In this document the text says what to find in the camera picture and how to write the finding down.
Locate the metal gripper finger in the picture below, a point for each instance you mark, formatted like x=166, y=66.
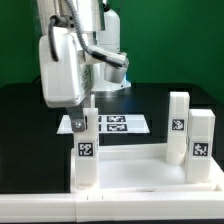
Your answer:
x=78, y=119

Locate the white marker sheet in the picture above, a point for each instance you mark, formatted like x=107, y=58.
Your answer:
x=117, y=124

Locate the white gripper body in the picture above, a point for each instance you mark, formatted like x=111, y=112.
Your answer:
x=66, y=82

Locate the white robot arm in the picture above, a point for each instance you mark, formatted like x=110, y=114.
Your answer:
x=95, y=24

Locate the white front fence bar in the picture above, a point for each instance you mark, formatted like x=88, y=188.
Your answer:
x=37, y=208

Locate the white desk top tray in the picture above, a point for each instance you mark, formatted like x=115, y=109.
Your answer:
x=136, y=168

